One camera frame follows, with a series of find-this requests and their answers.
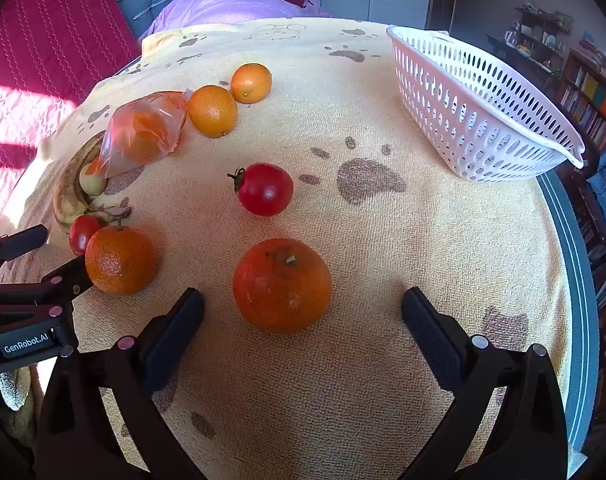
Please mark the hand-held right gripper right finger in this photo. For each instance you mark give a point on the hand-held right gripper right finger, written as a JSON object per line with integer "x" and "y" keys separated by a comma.
{"x": 430, "y": 330}

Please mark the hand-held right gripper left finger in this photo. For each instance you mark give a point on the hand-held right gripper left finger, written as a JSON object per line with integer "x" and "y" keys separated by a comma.
{"x": 175, "y": 330}

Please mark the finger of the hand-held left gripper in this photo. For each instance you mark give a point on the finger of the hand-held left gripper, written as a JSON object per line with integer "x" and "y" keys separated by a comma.
{"x": 68, "y": 280}
{"x": 18, "y": 242}

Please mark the small red tomato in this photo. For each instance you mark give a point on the small red tomato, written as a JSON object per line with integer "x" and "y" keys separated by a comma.
{"x": 81, "y": 235}

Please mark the dimpled orange with stem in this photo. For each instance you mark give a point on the dimpled orange with stem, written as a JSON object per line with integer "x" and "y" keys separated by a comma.
{"x": 120, "y": 260}

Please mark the spotted yellow banana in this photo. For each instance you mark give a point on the spotted yellow banana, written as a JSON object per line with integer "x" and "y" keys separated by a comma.
{"x": 65, "y": 195}

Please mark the large smooth orange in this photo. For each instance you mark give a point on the large smooth orange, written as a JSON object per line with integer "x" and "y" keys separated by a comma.
{"x": 282, "y": 287}

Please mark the orange plastic bag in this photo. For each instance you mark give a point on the orange plastic bag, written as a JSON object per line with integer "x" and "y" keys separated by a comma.
{"x": 140, "y": 132}

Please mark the large red tomato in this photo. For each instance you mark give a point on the large red tomato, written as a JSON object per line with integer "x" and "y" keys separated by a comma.
{"x": 265, "y": 190}

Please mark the medium yellow orange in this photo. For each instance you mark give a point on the medium yellow orange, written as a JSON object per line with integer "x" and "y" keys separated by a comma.
{"x": 213, "y": 111}

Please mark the white plastic basket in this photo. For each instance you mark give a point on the white plastic basket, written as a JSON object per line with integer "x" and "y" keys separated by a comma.
{"x": 473, "y": 110}

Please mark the small yellow orange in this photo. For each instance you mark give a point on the small yellow orange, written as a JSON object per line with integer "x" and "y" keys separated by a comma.
{"x": 251, "y": 83}

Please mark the yellow paw print towel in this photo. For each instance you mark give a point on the yellow paw print towel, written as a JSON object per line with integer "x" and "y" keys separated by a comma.
{"x": 383, "y": 240}

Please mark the red quilted mattress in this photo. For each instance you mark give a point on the red quilted mattress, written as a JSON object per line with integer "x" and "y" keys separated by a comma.
{"x": 43, "y": 60}

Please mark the grey bed headboard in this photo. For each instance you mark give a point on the grey bed headboard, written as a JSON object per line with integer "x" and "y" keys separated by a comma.
{"x": 143, "y": 5}

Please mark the bookshelf with books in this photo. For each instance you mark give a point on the bookshelf with books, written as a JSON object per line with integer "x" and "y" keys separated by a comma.
{"x": 590, "y": 95}

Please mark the dark wooden desk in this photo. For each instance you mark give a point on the dark wooden desk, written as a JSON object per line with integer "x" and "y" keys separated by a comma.
{"x": 528, "y": 60}

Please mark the purple duvet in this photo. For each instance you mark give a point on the purple duvet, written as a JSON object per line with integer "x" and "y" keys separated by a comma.
{"x": 223, "y": 7}

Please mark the wooden desk shelf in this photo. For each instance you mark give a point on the wooden desk shelf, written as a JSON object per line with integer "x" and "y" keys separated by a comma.
{"x": 545, "y": 27}

